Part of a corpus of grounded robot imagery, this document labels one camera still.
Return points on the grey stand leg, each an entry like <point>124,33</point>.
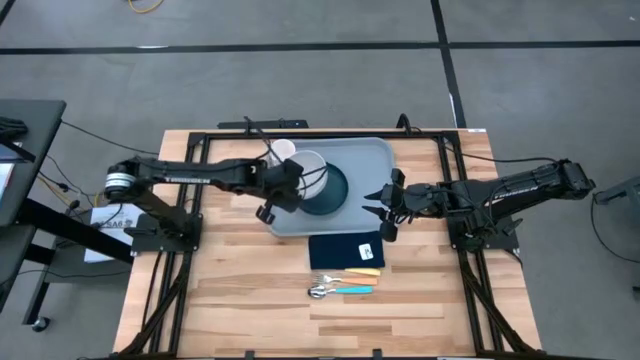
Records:
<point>625,190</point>

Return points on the black desk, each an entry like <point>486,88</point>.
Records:
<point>30,150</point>

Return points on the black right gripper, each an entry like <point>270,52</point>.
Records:
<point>415,202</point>

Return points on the white paper sheet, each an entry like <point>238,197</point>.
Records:
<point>105,250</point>

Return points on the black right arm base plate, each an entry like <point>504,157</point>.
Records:
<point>500,240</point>

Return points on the navy cloth napkin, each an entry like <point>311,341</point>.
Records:
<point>335,250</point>

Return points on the black item on desk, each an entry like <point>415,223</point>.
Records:
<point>12,129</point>

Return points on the white ceramic bowl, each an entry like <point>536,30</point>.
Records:
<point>310,161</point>

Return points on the grey plastic tray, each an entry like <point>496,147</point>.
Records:
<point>365,165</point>

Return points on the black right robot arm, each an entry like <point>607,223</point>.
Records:
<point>525,182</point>

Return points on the black power bar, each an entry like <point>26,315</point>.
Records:
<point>265,124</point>

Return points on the black aluminium table frame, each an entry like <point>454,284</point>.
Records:
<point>225,134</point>

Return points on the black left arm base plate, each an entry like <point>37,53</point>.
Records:
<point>150,242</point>

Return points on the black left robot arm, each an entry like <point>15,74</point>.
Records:
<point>200,172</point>

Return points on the white ceramic mug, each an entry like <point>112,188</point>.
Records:
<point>282,148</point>

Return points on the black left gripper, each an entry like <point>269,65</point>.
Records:
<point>285,185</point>

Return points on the dark teal plate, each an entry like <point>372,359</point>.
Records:
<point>332,197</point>

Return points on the black caster wheel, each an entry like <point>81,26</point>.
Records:
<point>41,324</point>

